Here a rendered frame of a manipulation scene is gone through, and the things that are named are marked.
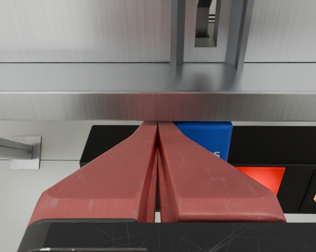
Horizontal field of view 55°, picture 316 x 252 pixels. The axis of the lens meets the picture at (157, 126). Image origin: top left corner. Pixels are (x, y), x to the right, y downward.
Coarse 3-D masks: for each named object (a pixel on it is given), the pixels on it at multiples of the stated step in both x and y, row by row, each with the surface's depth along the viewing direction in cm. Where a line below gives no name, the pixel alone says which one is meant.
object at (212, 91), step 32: (0, 64) 11; (32, 64) 11; (64, 64) 11; (96, 64) 11; (128, 64) 11; (160, 64) 11; (192, 64) 11; (224, 64) 11; (256, 64) 11; (288, 64) 11; (0, 96) 10; (32, 96) 10; (64, 96) 10; (96, 96) 10; (128, 96) 10; (160, 96) 10; (192, 96) 10; (224, 96) 10; (256, 96) 10; (288, 96) 10
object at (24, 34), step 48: (0, 0) 10; (48, 0) 10; (96, 0) 10; (144, 0) 10; (192, 0) 10; (240, 0) 10; (288, 0) 10; (0, 48) 11; (48, 48) 11; (96, 48) 11; (144, 48) 11; (192, 48) 11; (240, 48) 10; (288, 48) 11
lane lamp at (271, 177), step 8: (240, 168) 16; (248, 168) 16; (256, 168) 16; (264, 168) 16; (272, 168) 16; (280, 168) 16; (256, 176) 16; (264, 176) 16; (272, 176) 16; (280, 176) 16; (264, 184) 16; (272, 184) 16
